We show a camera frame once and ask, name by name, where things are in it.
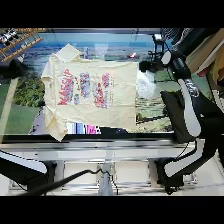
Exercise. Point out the silver frame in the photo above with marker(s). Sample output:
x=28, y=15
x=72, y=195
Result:
x=83, y=154

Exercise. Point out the pale yellow printed T-shirt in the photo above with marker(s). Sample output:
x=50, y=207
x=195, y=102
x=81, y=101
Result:
x=100, y=113

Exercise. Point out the black white striped garment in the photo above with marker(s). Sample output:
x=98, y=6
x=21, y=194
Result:
x=173, y=33

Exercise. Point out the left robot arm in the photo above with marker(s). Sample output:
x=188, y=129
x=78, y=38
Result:
x=23, y=168

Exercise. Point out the beige garment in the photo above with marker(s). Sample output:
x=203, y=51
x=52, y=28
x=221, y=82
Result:
x=207, y=50

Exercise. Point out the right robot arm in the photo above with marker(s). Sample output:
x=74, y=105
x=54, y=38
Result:
x=190, y=110

